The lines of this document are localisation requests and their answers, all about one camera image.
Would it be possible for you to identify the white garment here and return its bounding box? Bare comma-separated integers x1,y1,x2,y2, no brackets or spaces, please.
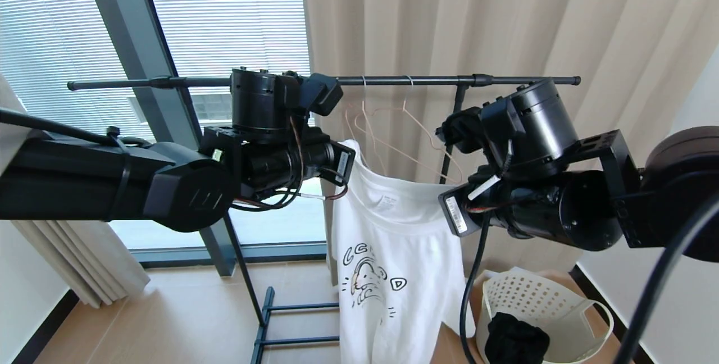
329,139,477,364

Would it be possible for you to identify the window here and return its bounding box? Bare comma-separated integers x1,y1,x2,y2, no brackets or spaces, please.
0,0,327,269

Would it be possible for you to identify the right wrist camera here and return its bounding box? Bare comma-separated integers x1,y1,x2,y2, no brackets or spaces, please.
435,99,515,162

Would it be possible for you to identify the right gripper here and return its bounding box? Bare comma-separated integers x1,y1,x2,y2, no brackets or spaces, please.
438,170,624,252

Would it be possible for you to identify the white laundry basket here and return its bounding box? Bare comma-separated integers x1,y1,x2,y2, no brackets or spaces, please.
475,272,615,364

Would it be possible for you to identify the black garment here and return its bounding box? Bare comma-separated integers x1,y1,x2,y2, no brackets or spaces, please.
484,312,551,364

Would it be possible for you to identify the pink clothes hanger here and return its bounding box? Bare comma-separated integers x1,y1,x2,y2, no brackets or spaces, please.
344,76,389,176
354,76,465,185

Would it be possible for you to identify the beige curtain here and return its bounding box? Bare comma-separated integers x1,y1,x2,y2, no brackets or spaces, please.
0,75,151,308
301,0,719,287

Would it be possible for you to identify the black clothes rack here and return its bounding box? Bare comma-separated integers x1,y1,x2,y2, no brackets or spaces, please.
66,74,582,364

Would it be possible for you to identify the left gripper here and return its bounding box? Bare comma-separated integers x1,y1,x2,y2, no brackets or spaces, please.
243,127,357,189

